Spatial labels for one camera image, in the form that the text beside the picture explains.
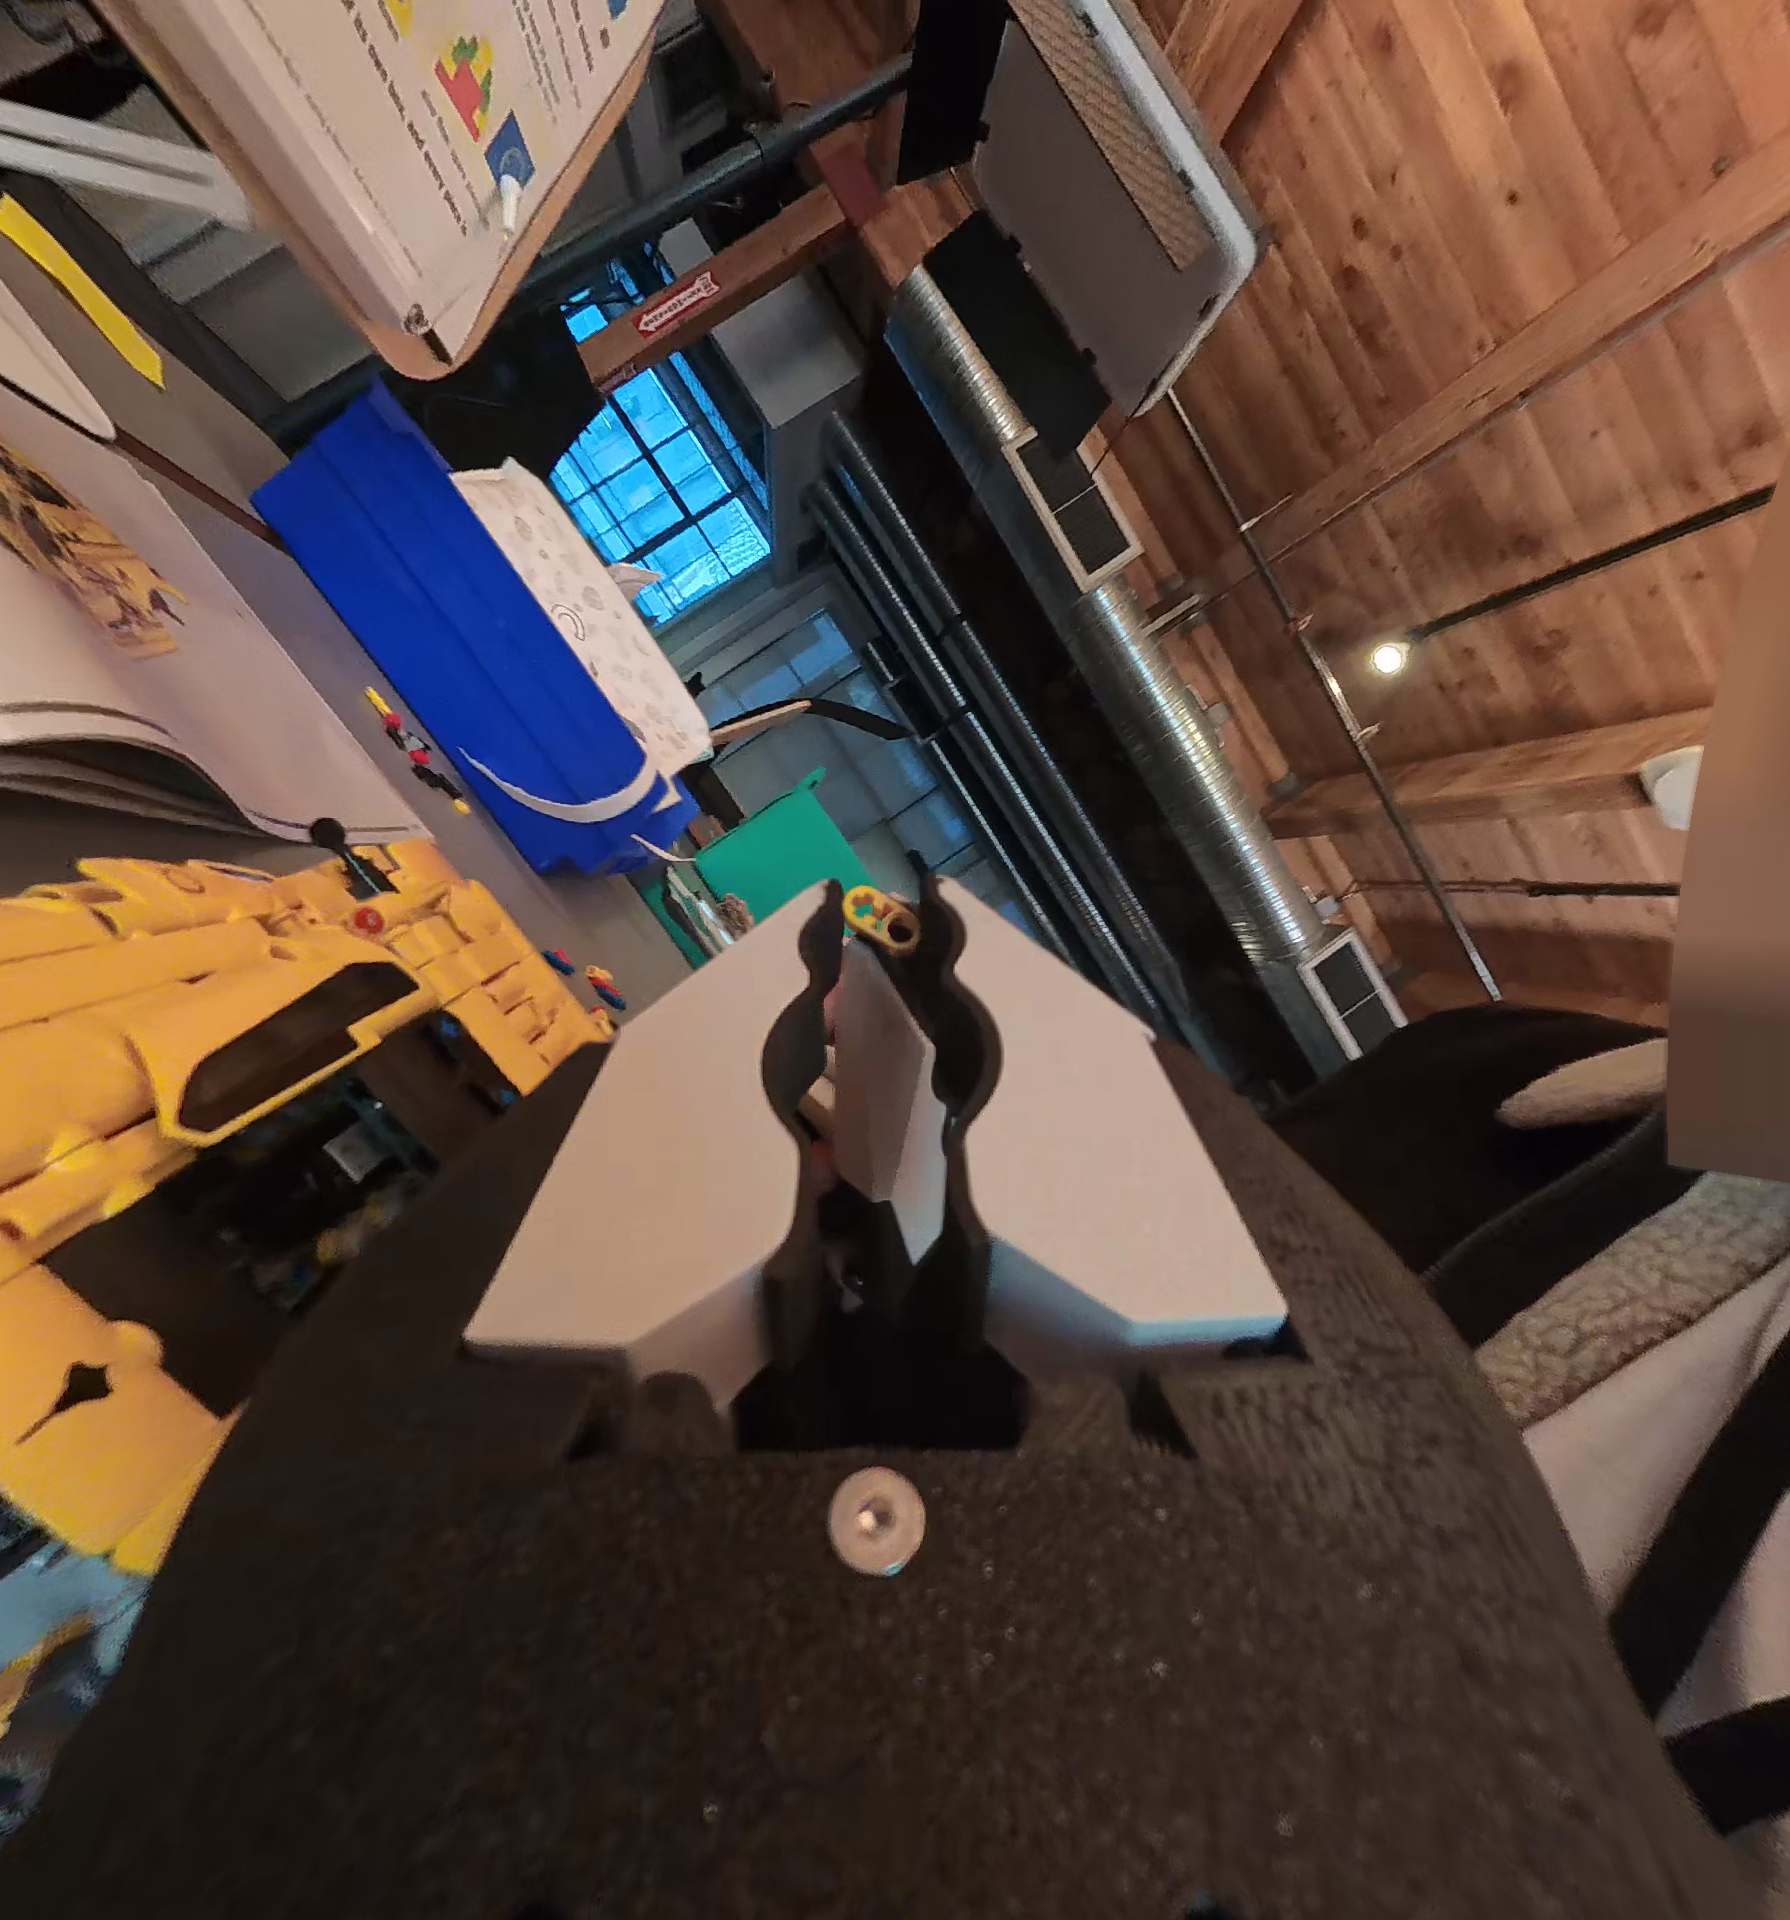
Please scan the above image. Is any white ceiling-mounted unit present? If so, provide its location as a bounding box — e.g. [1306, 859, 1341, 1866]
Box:
[969, 0, 1273, 424]

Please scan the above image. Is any black hanging panel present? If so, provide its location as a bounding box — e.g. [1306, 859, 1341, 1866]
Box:
[922, 211, 1114, 451]

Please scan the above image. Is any gridded window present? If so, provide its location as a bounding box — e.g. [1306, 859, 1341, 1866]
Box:
[550, 361, 778, 626]

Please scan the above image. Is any blue plastic bin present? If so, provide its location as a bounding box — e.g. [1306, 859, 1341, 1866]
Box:
[249, 382, 701, 879]

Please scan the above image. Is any white patterned paper bag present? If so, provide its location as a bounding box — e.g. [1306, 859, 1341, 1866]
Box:
[452, 462, 717, 865]

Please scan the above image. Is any dark fleece-lined jacket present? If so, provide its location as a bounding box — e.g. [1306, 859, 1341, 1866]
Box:
[1271, 1005, 1790, 1428]

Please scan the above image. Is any printed instruction sheet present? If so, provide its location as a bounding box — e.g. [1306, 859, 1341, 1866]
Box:
[242, 0, 660, 346]

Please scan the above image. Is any silver ventilation duct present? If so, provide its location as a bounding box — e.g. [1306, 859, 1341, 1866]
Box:
[887, 271, 1347, 993]

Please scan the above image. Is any small cluster of brick pins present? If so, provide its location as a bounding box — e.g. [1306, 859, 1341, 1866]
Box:
[363, 688, 475, 818]

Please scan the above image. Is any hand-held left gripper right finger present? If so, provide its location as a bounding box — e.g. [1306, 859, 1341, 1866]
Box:
[917, 874, 1291, 1413]

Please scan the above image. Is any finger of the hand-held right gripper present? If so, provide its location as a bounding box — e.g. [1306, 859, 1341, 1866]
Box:
[828, 943, 948, 1264]

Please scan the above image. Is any black metal pole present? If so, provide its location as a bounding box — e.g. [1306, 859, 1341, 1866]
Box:
[505, 61, 911, 302]

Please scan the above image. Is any white air vent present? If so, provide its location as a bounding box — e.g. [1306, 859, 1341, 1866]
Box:
[1293, 930, 1415, 1061]
[1007, 428, 1145, 591]

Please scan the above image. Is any instruction booklet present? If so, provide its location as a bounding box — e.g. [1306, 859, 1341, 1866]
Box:
[0, 336, 436, 842]

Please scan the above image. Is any yellow toy brick car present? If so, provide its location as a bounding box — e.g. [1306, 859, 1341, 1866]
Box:
[0, 840, 618, 1803]

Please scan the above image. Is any wooden post with red label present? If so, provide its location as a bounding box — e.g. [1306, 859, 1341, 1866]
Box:
[579, 151, 911, 392]

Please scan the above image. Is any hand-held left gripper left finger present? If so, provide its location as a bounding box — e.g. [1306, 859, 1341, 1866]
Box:
[464, 882, 848, 1419]

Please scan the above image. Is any yellow tape strip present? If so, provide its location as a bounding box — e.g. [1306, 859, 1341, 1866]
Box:
[0, 192, 164, 391]

